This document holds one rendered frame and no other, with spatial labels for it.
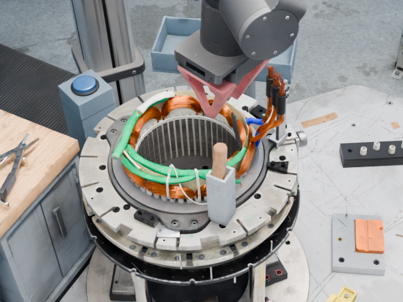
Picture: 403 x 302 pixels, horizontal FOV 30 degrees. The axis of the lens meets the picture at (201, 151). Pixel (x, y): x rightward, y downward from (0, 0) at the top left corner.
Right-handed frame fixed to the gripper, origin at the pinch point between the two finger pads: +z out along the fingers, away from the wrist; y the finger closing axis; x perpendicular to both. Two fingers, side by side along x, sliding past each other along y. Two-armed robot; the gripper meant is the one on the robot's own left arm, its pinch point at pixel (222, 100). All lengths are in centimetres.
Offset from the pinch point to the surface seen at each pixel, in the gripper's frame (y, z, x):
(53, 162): -5.9, 26.4, 26.6
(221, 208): -1.0, 17.6, -2.0
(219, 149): -0.4, 7.6, -0.5
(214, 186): -1.3, 13.8, -0.8
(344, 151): 47, 49, 4
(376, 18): 189, 130, 65
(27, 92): 69, 139, 144
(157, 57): 23.2, 27.1, 32.2
